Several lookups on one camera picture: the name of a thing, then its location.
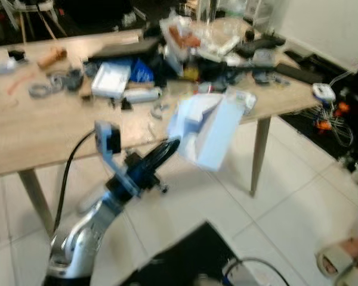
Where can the clear plastic packet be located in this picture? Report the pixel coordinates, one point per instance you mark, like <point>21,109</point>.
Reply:
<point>246,98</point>

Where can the light wooden table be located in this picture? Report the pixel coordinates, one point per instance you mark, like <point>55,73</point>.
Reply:
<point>42,128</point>

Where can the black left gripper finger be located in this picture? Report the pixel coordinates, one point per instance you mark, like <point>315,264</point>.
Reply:
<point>168,161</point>
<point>161,150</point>

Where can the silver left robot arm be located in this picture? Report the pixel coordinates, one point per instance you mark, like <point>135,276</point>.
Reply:
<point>77,241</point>

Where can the clear plastic tray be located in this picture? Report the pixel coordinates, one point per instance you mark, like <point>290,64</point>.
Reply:
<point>221,43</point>

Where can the pale blue left wrist camera mount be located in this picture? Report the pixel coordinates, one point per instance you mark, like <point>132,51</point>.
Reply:
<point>107,138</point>

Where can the white tube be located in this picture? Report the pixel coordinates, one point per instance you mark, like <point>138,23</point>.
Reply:
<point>142,94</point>

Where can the orange clamp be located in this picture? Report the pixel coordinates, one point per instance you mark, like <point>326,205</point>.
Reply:
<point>322,125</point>

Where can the white power adapter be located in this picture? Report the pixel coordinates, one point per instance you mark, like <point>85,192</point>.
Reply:
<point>324,91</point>

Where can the small white gadget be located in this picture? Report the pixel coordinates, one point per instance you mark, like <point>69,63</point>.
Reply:
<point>3,64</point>

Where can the flat black laptop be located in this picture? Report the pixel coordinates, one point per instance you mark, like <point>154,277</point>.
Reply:
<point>125,49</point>

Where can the flat white box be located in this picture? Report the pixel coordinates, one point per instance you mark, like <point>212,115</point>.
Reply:
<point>110,80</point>

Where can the black robot torso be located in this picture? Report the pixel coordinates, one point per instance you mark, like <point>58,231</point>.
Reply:
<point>185,259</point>

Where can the white paper box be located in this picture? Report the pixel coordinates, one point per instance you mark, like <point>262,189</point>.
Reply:
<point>209,128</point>

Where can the blue plastic bag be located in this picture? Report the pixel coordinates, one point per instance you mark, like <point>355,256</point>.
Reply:
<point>142,70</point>

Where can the clear bag with orange food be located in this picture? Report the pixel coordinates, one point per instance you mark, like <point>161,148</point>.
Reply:
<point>182,36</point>

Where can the orange cylinder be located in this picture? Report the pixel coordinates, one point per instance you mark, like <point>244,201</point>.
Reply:
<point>52,58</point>

